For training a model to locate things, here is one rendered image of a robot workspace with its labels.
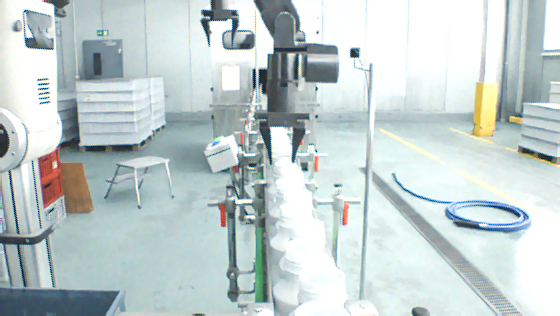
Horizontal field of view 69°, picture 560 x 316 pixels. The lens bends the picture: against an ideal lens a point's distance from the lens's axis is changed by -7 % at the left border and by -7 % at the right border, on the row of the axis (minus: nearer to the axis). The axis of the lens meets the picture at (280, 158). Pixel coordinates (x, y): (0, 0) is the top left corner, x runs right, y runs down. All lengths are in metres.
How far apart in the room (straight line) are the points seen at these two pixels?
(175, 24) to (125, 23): 1.26
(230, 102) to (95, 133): 2.85
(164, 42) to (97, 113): 4.23
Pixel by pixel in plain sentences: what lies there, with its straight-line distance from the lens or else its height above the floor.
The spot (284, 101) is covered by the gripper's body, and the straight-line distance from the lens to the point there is 0.77.
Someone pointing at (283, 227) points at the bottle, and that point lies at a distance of 0.52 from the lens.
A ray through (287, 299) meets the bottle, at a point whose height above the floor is 1.12.
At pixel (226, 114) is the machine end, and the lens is 5.53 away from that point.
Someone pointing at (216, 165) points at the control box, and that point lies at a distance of 1.24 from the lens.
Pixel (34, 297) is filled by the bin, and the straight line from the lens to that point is 0.89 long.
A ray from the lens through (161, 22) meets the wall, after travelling 11.32.
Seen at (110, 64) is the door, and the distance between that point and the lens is 11.58.
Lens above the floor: 1.33
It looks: 12 degrees down
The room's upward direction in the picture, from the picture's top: straight up
